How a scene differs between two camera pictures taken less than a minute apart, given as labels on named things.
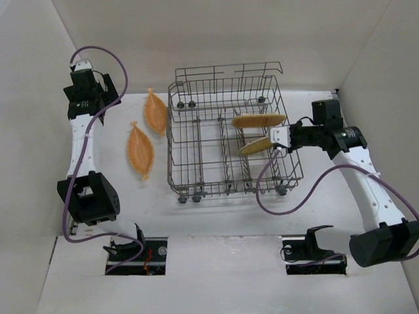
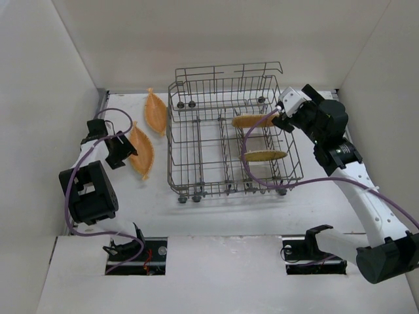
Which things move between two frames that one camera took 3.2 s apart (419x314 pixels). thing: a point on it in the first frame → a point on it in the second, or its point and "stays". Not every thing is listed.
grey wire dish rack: [227, 131] stays
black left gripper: [107, 86] → [120, 150]
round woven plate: [257, 120] stays
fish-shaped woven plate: [156, 112] stays
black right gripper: [292, 137] → [287, 118]
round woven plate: [263, 144] → [260, 156]
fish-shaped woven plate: [141, 150] stays
